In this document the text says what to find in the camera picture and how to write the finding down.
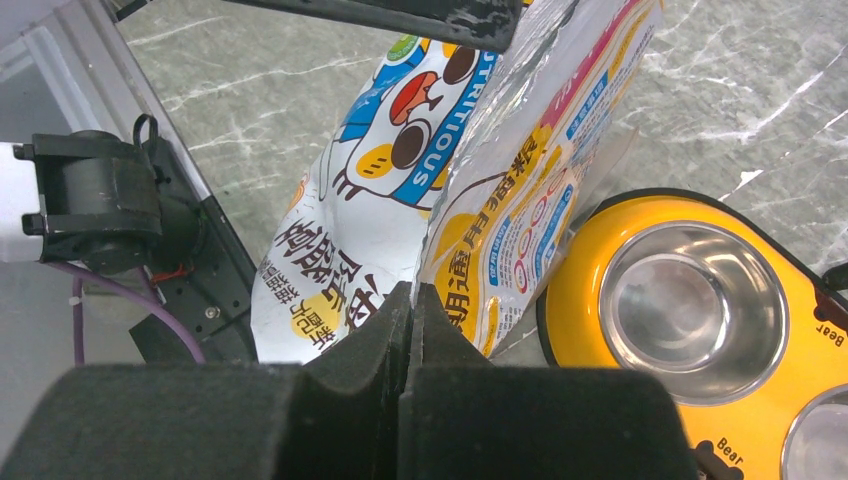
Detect pet food bag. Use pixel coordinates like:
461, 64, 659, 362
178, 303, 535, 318
250, 0, 665, 363

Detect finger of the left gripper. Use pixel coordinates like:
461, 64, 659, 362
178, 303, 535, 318
241, 0, 523, 53

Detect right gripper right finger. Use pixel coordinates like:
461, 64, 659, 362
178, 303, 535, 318
397, 284, 697, 479

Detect yellow double pet bowl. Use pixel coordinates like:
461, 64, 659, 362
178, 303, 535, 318
536, 188, 847, 479

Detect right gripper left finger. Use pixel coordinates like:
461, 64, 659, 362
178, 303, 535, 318
1, 282, 411, 479

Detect clear plastic scoop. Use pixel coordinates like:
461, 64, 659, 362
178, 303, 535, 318
570, 128, 639, 231

